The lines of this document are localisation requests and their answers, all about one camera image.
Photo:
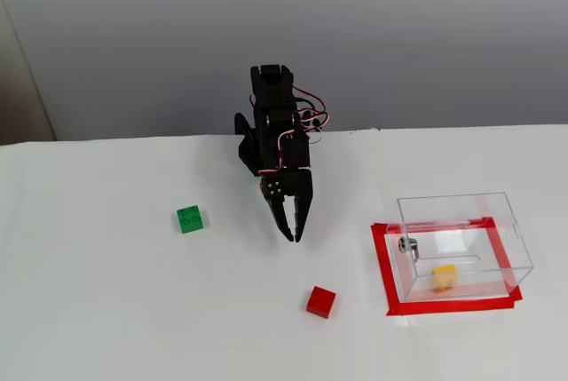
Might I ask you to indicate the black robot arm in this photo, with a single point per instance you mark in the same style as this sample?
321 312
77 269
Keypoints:
270 105

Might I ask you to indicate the red tape frame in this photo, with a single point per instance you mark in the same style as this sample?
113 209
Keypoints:
379 265

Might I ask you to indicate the silver metal box lock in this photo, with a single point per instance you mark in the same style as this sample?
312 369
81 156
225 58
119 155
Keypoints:
406 245

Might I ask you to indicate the transparent acrylic box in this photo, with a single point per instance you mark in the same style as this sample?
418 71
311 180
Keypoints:
461 239

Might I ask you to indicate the red lego brick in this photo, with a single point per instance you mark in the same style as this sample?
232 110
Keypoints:
320 302

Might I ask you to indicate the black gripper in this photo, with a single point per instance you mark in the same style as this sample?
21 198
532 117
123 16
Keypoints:
296 186

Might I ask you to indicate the green lego brick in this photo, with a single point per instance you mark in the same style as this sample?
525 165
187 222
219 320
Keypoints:
191 220

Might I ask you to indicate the yellow lego brick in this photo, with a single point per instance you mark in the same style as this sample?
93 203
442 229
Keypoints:
444 271

